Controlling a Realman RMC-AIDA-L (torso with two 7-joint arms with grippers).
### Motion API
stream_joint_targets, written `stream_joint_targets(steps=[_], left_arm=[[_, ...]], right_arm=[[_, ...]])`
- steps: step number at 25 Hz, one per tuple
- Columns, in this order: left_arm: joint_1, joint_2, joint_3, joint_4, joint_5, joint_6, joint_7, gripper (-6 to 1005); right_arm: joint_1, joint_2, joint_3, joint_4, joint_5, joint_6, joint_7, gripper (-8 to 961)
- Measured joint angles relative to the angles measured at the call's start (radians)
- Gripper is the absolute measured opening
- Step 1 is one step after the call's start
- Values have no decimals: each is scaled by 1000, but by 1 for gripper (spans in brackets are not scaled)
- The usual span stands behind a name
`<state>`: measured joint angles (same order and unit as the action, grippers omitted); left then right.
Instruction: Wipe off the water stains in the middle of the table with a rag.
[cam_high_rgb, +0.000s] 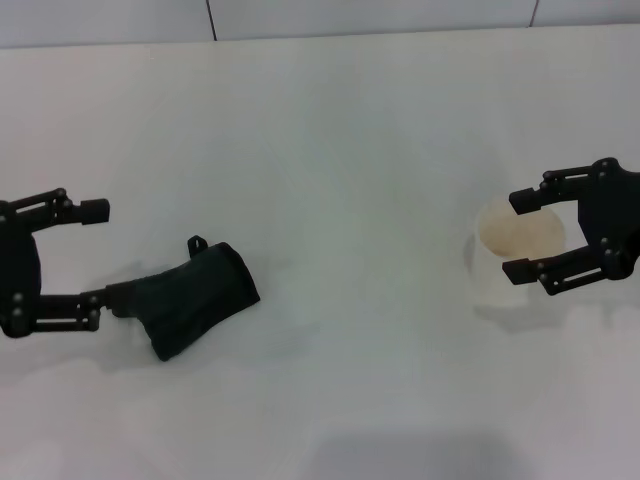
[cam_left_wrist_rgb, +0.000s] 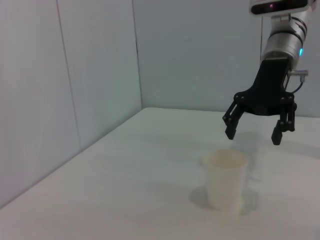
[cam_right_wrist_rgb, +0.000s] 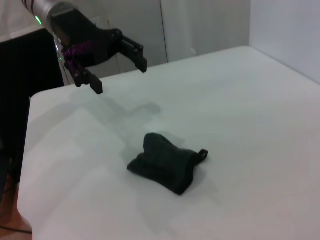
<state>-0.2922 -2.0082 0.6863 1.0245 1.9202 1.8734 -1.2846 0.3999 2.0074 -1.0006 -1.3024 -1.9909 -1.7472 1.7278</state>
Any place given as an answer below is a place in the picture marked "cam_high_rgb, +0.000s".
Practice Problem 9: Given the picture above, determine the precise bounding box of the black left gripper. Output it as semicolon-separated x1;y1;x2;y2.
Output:
0;188;136;339

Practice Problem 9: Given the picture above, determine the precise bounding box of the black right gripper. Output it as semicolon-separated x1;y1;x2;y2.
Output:
501;158;640;296

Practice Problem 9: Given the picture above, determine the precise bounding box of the white paper cup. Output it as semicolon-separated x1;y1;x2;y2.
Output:
469;195;566;309

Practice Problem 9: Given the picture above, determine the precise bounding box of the dark rag with loop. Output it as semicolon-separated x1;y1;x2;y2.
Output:
107;234;262;362

